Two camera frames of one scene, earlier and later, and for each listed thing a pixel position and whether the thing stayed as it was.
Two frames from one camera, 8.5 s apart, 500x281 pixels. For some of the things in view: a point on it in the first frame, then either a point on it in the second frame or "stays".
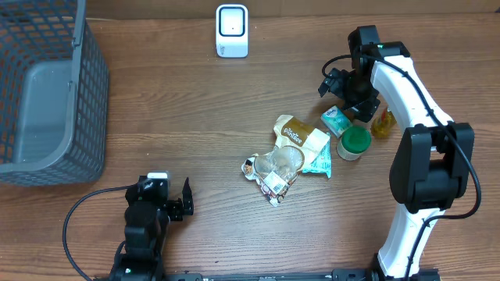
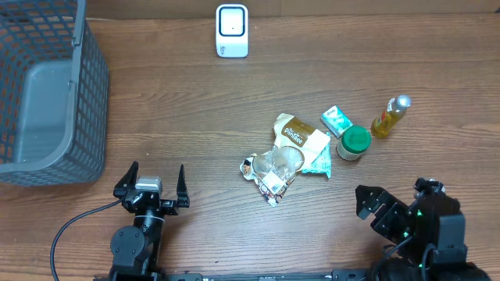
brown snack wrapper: [275, 171] stays
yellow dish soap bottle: [382, 127] stays
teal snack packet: [318, 147] stays
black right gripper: [367, 108] to [389, 211]
